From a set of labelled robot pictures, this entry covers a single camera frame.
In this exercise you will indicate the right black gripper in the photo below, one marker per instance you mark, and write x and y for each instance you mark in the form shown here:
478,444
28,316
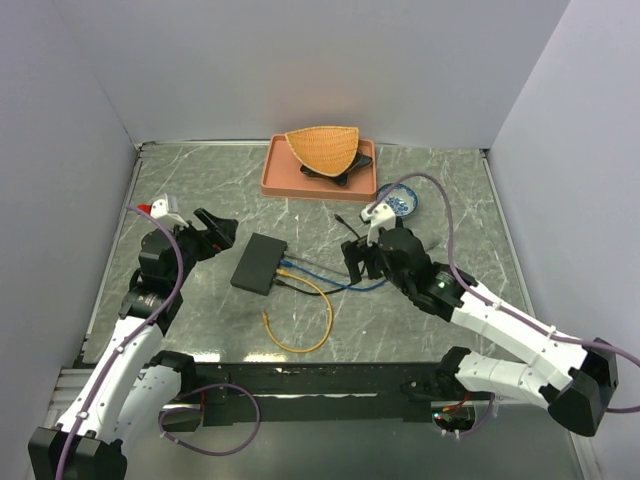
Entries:
355,253

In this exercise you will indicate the blue white ceramic bowl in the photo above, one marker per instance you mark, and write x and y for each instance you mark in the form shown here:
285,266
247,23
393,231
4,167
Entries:
402,200

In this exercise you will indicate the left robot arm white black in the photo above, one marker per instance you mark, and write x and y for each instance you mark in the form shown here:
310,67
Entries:
134,378

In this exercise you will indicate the black dish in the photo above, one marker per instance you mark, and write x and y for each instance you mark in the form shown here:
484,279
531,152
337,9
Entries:
360,161

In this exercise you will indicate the orange woven basket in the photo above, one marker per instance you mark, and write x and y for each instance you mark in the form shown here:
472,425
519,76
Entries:
327,150

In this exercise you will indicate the salmon pink tray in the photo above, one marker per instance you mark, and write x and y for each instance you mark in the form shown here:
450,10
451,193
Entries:
281,176

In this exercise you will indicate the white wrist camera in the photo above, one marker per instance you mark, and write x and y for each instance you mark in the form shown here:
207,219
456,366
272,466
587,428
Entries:
164,209
378,218

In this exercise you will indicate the black network switch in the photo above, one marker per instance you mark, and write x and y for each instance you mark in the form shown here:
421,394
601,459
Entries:
256,269

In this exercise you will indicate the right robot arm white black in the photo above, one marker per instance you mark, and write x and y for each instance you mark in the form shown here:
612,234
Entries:
572,382

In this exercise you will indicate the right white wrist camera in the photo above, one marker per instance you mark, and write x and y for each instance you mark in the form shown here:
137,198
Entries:
378,218

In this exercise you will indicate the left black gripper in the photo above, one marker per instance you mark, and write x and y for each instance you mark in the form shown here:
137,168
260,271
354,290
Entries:
225,226

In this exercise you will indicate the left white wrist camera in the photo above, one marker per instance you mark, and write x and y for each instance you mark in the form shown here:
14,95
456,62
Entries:
164,209

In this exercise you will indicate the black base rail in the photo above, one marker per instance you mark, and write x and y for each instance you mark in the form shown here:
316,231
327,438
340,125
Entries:
278,392

